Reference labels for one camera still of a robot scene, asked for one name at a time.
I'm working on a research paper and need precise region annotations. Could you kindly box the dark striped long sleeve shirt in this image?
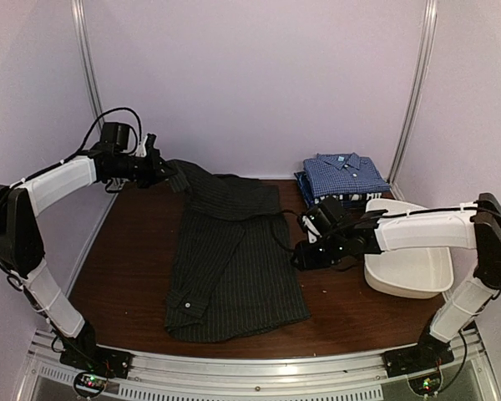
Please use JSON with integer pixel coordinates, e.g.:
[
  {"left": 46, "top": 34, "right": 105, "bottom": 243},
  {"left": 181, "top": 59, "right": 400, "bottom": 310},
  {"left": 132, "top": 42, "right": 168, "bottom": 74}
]
[{"left": 164, "top": 160, "right": 311, "bottom": 343}]

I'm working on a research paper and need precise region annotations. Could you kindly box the right circuit board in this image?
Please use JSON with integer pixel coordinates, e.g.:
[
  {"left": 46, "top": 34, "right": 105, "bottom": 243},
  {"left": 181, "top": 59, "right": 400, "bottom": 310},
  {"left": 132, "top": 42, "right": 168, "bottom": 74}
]
[{"left": 408, "top": 373, "right": 443, "bottom": 397}]

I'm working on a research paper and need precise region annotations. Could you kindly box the white plastic bin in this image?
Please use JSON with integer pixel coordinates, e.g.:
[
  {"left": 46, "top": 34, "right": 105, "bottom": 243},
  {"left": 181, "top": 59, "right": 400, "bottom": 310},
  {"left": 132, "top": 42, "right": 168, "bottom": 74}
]
[{"left": 362, "top": 198, "right": 455, "bottom": 300}]

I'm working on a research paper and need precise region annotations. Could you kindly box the right aluminium frame post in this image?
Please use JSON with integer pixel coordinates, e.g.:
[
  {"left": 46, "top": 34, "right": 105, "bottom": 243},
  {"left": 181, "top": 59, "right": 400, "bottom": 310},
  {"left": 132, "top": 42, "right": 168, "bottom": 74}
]
[{"left": 387, "top": 0, "right": 438, "bottom": 192}]

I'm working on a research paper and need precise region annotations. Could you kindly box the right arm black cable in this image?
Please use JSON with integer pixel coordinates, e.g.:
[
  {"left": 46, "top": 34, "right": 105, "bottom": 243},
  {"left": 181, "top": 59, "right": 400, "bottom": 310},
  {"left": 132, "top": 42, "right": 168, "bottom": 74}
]
[{"left": 269, "top": 208, "right": 306, "bottom": 254}]

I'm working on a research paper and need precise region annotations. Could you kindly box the aluminium frame post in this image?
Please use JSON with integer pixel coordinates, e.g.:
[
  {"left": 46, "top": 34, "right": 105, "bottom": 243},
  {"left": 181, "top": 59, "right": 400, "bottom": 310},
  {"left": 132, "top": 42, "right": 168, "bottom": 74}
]
[
  {"left": 71, "top": 0, "right": 103, "bottom": 117},
  {"left": 387, "top": 0, "right": 438, "bottom": 192}
]

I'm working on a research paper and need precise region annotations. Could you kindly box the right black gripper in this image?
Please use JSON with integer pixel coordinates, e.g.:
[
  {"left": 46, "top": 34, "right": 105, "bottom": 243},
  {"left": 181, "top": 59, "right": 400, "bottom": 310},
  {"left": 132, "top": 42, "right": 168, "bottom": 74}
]
[{"left": 292, "top": 232, "right": 348, "bottom": 272}]

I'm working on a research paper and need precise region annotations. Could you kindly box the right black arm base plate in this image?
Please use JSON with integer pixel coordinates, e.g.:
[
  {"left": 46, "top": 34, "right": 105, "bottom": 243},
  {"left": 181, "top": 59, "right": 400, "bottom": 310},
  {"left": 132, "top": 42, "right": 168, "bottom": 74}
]
[{"left": 382, "top": 343, "right": 454, "bottom": 378}]

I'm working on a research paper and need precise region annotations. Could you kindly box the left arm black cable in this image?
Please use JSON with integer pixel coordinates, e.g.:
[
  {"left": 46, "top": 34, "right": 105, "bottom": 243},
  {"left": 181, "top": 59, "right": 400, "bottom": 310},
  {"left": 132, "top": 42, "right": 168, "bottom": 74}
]
[{"left": 58, "top": 106, "right": 145, "bottom": 168}]

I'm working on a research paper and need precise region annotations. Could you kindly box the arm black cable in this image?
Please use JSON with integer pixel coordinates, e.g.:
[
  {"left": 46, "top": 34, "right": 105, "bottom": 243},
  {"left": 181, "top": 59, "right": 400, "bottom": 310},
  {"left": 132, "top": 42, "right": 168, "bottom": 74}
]
[
  {"left": 269, "top": 208, "right": 306, "bottom": 254},
  {"left": 58, "top": 106, "right": 145, "bottom": 168}
]

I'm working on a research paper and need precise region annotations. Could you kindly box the left circuit board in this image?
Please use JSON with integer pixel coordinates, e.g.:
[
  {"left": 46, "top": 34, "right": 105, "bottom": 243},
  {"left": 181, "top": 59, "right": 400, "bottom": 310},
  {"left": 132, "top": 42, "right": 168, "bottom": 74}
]
[{"left": 73, "top": 372, "right": 109, "bottom": 397}]

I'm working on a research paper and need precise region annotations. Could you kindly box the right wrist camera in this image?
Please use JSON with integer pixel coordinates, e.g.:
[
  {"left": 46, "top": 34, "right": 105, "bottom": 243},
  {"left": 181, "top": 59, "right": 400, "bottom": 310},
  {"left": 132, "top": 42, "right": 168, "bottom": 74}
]
[{"left": 301, "top": 215, "right": 321, "bottom": 243}]

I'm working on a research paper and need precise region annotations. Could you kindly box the circuit board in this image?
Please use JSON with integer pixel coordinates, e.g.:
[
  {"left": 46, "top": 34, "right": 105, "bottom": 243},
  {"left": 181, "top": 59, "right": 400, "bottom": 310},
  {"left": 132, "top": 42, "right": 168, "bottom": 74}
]
[
  {"left": 73, "top": 372, "right": 109, "bottom": 397},
  {"left": 408, "top": 373, "right": 443, "bottom": 397}
]

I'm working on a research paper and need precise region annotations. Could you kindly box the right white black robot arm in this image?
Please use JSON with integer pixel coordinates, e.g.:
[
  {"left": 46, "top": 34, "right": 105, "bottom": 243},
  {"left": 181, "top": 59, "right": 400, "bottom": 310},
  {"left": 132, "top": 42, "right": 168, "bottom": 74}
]
[{"left": 291, "top": 193, "right": 501, "bottom": 369}]

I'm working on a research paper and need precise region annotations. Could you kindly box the blue checked folded shirt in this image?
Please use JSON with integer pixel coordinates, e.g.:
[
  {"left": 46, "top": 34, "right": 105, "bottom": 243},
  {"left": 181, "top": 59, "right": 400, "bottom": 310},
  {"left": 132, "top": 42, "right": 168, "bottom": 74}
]
[{"left": 303, "top": 153, "right": 390, "bottom": 197}]

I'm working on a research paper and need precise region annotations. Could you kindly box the front aluminium rail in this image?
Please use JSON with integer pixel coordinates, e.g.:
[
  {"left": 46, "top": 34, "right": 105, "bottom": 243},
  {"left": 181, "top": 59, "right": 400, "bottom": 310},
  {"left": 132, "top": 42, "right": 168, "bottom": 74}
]
[{"left": 24, "top": 321, "right": 501, "bottom": 401}]

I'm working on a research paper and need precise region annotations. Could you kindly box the dark blue printed folded shirt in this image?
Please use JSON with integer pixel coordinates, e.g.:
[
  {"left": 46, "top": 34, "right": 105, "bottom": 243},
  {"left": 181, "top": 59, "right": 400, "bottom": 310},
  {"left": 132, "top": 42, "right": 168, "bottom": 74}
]
[{"left": 294, "top": 171, "right": 390, "bottom": 209}]

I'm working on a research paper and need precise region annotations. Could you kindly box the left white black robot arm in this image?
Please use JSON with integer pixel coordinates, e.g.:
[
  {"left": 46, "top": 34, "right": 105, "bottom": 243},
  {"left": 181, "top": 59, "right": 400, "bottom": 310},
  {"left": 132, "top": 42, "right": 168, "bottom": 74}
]
[{"left": 0, "top": 122, "right": 175, "bottom": 371}]

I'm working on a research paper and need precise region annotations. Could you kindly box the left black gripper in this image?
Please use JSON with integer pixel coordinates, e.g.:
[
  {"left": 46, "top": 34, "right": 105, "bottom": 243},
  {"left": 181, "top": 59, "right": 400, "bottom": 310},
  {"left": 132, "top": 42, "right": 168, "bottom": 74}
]
[{"left": 110, "top": 149, "right": 178, "bottom": 190}]

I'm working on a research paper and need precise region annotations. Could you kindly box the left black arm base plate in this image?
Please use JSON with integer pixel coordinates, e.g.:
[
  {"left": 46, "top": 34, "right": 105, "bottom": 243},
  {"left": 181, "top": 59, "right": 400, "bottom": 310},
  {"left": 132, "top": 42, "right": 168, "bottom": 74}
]
[{"left": 59, "top": 346, "right": 132, "bottom": 379}]

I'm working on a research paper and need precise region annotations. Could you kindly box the left aluminium frame post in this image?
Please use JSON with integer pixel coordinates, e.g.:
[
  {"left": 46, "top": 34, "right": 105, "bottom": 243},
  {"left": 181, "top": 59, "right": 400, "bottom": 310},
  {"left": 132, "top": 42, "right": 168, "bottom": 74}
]
[{"left": 71, "top": 0, "right": 103, "bottom": 117}]

